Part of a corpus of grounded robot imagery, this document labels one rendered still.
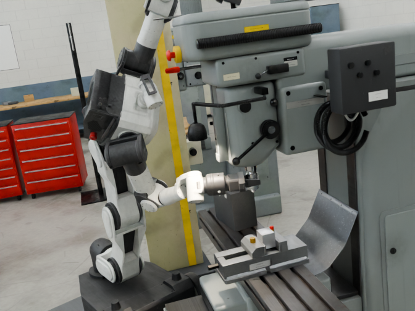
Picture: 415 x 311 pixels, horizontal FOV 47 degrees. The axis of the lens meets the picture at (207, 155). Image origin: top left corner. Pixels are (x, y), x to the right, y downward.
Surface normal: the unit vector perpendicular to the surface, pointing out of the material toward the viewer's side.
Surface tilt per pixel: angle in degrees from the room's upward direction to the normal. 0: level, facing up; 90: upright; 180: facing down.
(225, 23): 90
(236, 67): 90
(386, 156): 90
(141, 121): 59
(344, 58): 90
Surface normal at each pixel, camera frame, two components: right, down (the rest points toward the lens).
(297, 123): 0.25, 0.22
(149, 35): 0.05, 0.46
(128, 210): 0.58, -0.02
